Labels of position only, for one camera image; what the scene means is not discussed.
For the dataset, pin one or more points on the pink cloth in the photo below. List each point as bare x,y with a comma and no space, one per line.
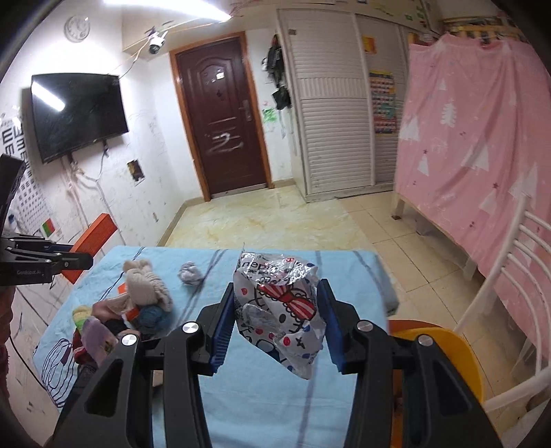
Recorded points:
109,308

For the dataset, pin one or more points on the yellow paper note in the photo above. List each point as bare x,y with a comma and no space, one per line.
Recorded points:
369,44

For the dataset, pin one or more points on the grey crumpled sock ball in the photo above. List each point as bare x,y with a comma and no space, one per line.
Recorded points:
190,274

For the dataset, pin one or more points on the white louvred wardrobe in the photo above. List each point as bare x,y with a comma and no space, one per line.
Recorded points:
331,112

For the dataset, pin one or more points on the white security camera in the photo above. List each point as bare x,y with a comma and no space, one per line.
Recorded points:
156,43

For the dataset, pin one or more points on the black hanging bag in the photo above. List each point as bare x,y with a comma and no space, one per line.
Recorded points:
282,98
274,58

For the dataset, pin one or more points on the green yellow sock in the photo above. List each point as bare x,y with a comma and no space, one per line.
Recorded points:
81,316

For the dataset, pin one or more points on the dark brown door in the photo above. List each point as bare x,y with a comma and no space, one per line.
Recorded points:
219,116

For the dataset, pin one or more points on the beige knit sock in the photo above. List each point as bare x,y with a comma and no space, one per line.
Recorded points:
146,284

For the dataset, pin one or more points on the open wall junction box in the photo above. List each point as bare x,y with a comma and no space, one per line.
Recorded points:
135,171

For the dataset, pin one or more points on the light blue striped tablecloth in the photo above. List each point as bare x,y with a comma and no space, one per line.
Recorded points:
267,413

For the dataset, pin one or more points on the blue knit sock ball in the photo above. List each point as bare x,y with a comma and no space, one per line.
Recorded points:
151,319

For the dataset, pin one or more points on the black wall television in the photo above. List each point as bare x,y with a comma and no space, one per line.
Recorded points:
77,116

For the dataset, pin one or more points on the lavender sock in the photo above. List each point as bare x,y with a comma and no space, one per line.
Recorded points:
100,342

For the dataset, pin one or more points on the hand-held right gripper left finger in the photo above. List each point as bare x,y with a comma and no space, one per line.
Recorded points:
224,331

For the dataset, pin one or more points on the pink tree print curtain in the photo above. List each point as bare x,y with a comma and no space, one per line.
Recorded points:
473,150

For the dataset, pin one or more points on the white metal chair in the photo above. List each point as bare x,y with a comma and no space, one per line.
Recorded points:
514,275

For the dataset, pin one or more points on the colourful grid poster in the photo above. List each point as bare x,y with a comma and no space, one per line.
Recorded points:
383,103

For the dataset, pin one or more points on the ceiling light tube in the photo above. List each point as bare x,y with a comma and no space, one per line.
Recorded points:
202,8

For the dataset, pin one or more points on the orange board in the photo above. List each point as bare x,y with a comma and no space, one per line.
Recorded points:
92,239

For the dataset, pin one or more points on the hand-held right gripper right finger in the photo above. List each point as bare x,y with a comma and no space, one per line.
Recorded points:
333,331

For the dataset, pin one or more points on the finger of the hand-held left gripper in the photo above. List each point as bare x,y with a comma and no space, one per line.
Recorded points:
71,261
43,247

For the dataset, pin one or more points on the white printed plastic bag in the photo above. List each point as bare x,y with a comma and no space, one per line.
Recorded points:
275,301

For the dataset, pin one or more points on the eye chart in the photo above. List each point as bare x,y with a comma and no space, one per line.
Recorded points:
26,202

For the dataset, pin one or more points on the yellow stool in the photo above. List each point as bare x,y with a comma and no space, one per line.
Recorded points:
456,357

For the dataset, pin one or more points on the paper wall charts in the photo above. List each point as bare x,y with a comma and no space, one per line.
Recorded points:
419,15

